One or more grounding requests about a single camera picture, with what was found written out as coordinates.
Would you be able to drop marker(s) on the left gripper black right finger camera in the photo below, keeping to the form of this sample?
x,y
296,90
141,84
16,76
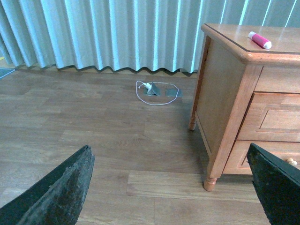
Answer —
x,y
277,185

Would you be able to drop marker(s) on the closed metal floor plate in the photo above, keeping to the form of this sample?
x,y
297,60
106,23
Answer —
x,y
173,93

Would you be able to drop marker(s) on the lower drawer round knob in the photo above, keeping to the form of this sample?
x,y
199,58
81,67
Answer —
x,y
291,161

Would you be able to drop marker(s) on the pale pleated curtain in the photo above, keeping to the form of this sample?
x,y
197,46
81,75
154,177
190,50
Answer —
x,y
125,33

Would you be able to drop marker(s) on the open metal floor socket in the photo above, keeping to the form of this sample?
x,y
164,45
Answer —
x,y
155,91

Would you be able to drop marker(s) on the wooden drawer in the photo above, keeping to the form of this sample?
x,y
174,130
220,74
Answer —
x,y
238,163
272,117

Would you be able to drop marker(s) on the grey floor mat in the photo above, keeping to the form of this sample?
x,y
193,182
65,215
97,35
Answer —
x,y
5,71

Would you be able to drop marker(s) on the white charger plug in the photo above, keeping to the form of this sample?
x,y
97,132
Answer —
x,y
148,86

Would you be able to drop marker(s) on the wooden nightstand cabinet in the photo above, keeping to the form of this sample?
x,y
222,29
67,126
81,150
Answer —
x,y
232,68

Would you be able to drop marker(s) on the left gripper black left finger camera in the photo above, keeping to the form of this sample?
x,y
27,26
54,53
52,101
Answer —
x,y
56,199

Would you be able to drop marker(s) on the pink marker white caps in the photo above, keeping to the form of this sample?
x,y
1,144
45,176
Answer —
x,y
259,40

